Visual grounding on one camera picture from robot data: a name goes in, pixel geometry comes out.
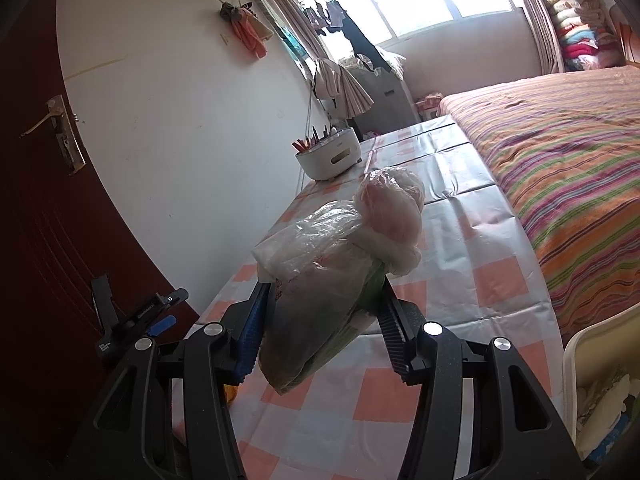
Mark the white tissue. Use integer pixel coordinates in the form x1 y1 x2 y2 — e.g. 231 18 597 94
575 372 632 436

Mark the wooden headboard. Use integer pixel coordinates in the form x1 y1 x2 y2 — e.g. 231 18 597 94
617 20 640 68

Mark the stack of folded quilts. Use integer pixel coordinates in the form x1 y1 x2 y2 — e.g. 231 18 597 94
542 0 626 73

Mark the pink cloth on wall hook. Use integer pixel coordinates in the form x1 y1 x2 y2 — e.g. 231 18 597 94
220 2 275 60

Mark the striped window curtain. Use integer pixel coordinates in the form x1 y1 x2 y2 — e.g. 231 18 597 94
250 0 331 61
517 0 566 76

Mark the standing air conditioner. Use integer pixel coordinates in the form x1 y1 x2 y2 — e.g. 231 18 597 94
350 67 421 133

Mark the tied striped curtain bundle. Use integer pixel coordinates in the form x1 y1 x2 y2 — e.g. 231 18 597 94
312 57 376 118

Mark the bed with striped sheet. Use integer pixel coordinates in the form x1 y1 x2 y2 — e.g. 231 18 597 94
437 62 640 351

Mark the cream plastic trash bin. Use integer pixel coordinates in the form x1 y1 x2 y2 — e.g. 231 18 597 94
561 316 640 468

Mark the small rack of hanging underwear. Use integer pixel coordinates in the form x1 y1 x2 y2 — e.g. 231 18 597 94
300 0 351 36

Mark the brass door handle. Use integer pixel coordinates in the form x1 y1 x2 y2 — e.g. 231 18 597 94
20 95 87 176

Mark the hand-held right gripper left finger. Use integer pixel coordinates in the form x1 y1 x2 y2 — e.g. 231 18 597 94
65 282 273 480

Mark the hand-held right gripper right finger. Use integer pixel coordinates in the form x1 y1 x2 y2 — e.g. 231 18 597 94
377 280 586 480

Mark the checkered plastic tablecloth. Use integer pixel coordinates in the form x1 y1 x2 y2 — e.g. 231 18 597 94
170 115 566 480

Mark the pinkish plastic bag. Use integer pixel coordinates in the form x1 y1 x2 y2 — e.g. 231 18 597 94
352 166 427 277

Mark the pink plastic stool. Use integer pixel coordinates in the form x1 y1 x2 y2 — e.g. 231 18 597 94
417 92 446 121

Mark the white round utensil holder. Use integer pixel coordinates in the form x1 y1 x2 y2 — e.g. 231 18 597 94
294 127 363 182

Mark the bundle of red sticks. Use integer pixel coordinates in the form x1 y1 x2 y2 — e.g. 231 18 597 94
292 125 333 154

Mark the dark red wooden door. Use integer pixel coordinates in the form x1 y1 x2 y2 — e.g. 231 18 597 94
0 0 201 461

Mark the black hanging garment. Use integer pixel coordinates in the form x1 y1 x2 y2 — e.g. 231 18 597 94
342 15 393 73

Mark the clear plastic bag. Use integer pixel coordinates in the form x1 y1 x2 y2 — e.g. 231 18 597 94
251 199 388 395

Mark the white cable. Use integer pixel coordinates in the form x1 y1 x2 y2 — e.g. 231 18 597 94
297 95 321 191

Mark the window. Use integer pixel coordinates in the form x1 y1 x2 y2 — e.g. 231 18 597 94
295 0 531 61

